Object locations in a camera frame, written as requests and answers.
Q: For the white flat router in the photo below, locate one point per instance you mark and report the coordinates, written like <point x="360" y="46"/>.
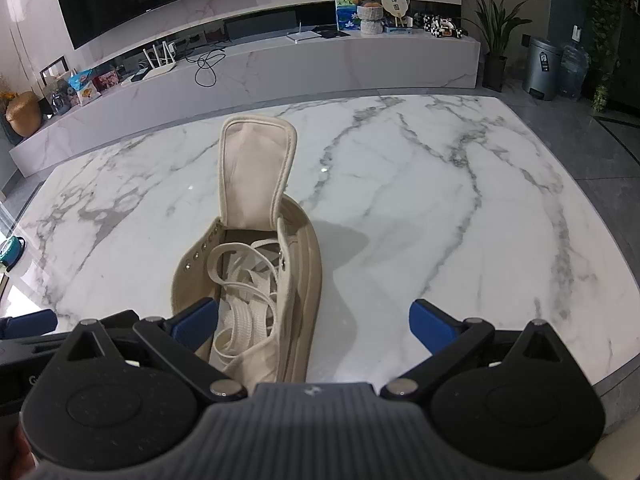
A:
<point x="302" y="36"/>

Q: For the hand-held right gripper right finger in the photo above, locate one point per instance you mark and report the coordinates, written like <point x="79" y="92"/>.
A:
<point x="430" y="325"/>

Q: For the golden round vase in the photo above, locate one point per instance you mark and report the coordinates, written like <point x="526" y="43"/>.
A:
<point x="22" y="115"/>

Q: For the white router with antennas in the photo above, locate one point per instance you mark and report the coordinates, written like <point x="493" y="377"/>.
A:
<point x="160" y="71"/>

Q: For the potted green plant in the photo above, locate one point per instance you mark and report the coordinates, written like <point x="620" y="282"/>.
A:
<point x="495" y="72"/>

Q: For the blue snack packet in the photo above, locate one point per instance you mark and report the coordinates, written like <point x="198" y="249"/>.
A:
<point x="81" y="89"/>

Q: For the marble television console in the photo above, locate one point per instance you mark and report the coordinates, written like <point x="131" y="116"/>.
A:
<point x="300" y="70"/>

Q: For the dried flower bunch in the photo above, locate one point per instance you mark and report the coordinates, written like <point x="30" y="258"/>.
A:
<point x="6" y="92"/>

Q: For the white woven basket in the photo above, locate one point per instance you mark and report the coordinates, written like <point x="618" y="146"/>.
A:
<point x="370" y="22"/>

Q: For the hanging vine plant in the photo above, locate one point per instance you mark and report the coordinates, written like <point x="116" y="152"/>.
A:
<point x="607" y="0"/>

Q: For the pink box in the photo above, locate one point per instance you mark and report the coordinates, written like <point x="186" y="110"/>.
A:
<point x="106" y="81"/>

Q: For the teal round object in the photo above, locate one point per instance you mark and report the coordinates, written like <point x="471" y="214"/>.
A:
<point x="10" y="252"/>

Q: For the black photo frame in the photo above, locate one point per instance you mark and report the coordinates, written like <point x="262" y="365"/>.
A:
<point x="54" y="67"/>

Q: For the beige canvas shoe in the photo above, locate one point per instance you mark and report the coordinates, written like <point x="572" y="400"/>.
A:
<point x="250" y="170"/>

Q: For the small potted plant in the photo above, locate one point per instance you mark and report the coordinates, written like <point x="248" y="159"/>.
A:
<point x="600" y="97"/>

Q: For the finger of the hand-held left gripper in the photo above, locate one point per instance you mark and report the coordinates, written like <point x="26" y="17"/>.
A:
<point x="30" y="323"/>

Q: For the grey trash can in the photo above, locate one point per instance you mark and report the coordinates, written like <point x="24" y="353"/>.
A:
<point x="542" y="67"/>

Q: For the black white toy cars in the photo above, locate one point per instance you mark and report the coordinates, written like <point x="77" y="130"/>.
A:
<point x="440" y="26"/>

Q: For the clear water bottle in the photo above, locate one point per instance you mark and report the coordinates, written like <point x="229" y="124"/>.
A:
<point x="574" y="72"/>

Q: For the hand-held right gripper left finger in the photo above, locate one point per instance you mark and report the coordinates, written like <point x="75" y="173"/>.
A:
<point x="192" y="322"/>

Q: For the white shoelace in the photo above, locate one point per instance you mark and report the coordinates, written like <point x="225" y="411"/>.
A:
<point x="245" y="310"/>

